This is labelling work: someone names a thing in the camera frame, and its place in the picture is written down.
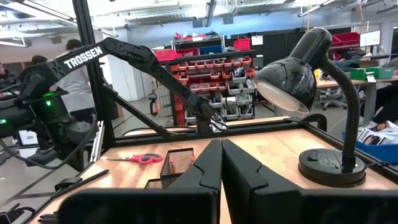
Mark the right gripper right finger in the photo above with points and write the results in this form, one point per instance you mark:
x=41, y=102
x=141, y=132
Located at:
x=248, y=186

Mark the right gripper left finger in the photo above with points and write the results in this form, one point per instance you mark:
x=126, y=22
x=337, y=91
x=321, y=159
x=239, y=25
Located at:
x=199, y=180

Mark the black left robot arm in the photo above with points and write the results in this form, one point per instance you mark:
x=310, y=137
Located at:
x=130, y=54

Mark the black mesh desk organizer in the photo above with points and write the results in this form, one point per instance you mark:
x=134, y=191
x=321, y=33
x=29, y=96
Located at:
x=180, y=161

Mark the grey office chair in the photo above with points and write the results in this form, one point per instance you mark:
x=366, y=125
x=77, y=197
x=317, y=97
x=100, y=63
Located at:
x=334, y=98

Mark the wooden office desk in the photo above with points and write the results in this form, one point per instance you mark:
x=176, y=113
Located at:
x=342, y=83

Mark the person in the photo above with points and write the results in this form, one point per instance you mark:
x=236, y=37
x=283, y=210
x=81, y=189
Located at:
x=77, y=90
x=39, y=59

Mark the shelf rack with parts bins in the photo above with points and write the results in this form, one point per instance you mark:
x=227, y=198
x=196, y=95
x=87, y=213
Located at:
x=217, y=77

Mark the blue plastic bin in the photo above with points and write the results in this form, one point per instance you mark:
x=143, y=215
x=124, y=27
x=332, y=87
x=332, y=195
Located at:
x=379, y=152

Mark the magazines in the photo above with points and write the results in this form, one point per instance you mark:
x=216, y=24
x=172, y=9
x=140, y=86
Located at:
x=376, y=133

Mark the green storage bin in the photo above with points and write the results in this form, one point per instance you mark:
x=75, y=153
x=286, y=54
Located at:
x=382, y=73

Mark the red storage bin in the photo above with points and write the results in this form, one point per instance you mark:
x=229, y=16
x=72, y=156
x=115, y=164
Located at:
x=346, y=39

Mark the white computer monitor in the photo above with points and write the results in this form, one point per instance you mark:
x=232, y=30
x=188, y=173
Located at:
x=370, y=39

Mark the black table edge bracket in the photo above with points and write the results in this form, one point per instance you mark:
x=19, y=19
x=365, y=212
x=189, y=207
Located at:
x=68, y=183

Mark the silver aluminium rail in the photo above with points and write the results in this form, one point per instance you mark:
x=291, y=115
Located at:
x=98, y=140

